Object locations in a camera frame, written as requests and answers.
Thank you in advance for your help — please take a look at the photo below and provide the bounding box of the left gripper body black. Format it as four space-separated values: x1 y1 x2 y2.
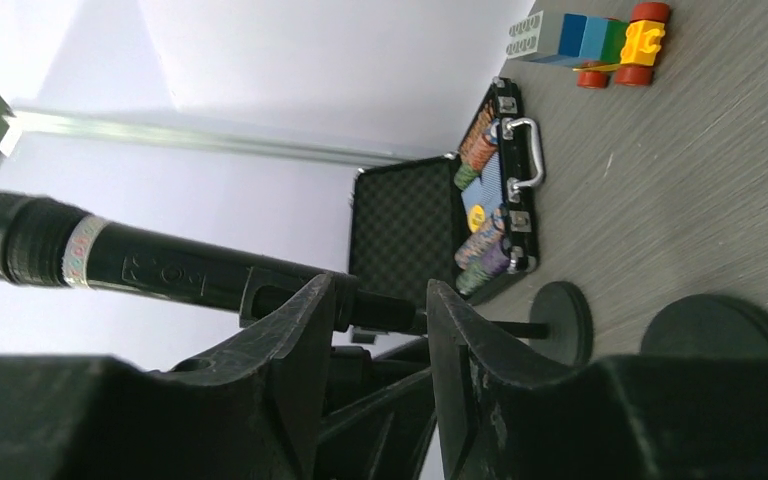
171 327 438 480

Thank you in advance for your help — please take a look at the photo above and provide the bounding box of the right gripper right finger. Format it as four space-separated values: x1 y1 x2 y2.
427 280 768 479

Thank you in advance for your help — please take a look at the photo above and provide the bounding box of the black microphone stand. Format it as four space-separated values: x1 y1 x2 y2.
240 268 768 358
493 281 594 366

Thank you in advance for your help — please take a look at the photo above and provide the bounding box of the black front microphone stand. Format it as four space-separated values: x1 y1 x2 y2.
493 281 594 366

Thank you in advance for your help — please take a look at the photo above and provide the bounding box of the black poker chip case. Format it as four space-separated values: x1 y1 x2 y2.
349 77 540 305

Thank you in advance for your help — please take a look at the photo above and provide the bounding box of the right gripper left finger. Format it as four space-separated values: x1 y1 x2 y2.
0 275 335 479

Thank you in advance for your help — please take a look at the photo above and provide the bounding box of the colourful toy brick car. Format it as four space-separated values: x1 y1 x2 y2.
505 1 671 89

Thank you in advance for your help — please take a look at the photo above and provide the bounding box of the black tall microphone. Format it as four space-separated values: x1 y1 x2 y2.
0 188 359 319

